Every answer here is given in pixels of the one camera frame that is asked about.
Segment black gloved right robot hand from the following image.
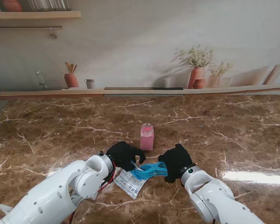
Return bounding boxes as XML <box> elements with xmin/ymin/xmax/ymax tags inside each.
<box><xmin>158</xmin><ymin>143</ymin><xmax>194</xmax><ymax>183</ymax></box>

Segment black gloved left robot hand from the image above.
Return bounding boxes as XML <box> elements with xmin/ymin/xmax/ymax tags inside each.
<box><xmin>106</xmin><ymin>141</ymin><xmax>147</xmax><ymax>172</ymax></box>

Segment blue plastic bag clip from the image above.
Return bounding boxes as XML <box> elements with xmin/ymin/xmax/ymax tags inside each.
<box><xmin>130</xmin><ymin>161</ymin><xmax>169</xmax><ymax>180</ymax></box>

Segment clear square bottle pink seasoning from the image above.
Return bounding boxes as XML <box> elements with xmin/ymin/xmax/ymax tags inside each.
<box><xmin>140</xmin><ymin>123</ymin><xmax>154</xmax><ymax>152</ymax></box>

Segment blue white seasoning refill bag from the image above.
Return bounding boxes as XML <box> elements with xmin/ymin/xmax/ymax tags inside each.
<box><xmin>113</xmin><ymin>161</ymin><xmax>147</xmax><ymax>200</ymax></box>

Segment grey mug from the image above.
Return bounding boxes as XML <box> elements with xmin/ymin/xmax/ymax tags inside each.
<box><xmin>84</xmin><ymin>78</ymin><xmax>96</xmax><ymax>90</ymax></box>

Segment small round terracotta pot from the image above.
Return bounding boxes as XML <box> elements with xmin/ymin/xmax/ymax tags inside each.
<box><xmin>192</xmin><ymin>78</ymin><xmax>207</xmax><ymax>90</ymax></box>

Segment tall terracotta vase with flowers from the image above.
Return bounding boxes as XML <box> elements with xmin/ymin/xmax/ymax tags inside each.
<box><xmin>175</xmin><ymin>45</ymin><xmax>214</xmax><ymax>89</ymax></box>

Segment pale vase with plant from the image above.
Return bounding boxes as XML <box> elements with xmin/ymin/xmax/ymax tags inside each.
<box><xmin>206</xmin><ymin>60</ymin><xmax>234</xmax><ymax>88</ymax></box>

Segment terracotta pot with wooden utensils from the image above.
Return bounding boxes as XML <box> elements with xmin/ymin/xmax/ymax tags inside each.
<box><xmin>64</xmin><ymin>62</ymin><xmax>80</xmax><ymax>88</ymax></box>

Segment metal faucet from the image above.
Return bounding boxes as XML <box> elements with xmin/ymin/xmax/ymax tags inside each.
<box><xmin>35</xmin><ymin>71</ymin><xmax>49</xmax><ymax>90</ymax></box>

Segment row of glass jars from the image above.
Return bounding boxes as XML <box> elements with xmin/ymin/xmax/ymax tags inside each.
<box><xmin>28</xmin><ymin>0</ymin><xmax>72</xmax><ymax>12</ymax></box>

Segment orange pot on shelf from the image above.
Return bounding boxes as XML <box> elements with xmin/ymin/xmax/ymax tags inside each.
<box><xmin>2</xmin><ymin>0</ymin><xmax>23</xmax><ymax>12</ymax></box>

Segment red black left arm cables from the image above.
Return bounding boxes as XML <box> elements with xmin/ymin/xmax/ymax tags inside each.
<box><xmin>69</xmin><ymin>163</ymin><xmax>117</xmax><ymax>224</ymax></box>

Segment metal hanging rail with hook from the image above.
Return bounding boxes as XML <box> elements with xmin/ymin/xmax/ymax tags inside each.
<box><xmin>0</xmin><ymin>26</ymin><xmax>63</xmax><ymax>39</ymax></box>

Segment wooden wall shelf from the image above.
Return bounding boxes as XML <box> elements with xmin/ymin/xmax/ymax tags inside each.
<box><xmin>0</xmin><ymin>10</ymin><xmax>82</xmax><ymax>21</ymax></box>

